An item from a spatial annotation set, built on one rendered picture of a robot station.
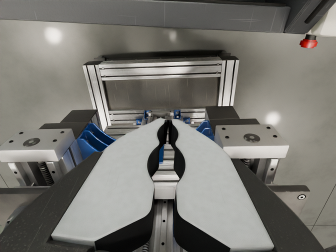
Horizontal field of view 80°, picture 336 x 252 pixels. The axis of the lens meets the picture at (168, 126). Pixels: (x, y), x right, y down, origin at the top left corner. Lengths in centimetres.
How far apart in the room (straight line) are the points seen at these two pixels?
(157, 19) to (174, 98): 87
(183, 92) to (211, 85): 16
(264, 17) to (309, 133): 155
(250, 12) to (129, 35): 104
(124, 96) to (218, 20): 94
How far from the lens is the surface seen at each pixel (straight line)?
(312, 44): 62
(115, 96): 126
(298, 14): 41
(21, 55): 168
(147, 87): 121
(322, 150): 206
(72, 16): 42
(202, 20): 39
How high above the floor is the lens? 134
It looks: 59 degrees down
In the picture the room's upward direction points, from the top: 177 degrees counter-clockwise
